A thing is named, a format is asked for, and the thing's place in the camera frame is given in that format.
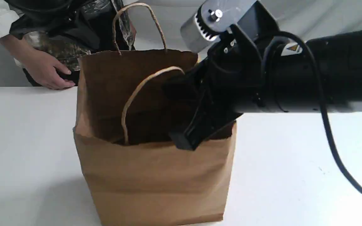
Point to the grey backdrop cloth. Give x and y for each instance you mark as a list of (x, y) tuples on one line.
[(305, 18)]

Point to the person's patterned shirt torso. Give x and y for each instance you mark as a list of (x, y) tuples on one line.
[(70, 29)]

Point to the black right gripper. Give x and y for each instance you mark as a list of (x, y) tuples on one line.
[(233, 63)]

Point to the person's right hand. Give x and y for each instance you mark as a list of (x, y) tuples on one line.
[(42, 69)]

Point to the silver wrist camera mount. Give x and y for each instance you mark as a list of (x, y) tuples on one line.
[(211, 19)]

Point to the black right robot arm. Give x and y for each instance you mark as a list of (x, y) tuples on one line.
[(323, 74)]

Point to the brown paper bag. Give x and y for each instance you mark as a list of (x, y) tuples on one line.
[(136, 175)]

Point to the person's right forearm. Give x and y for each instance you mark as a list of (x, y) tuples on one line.
[(19, 49)]

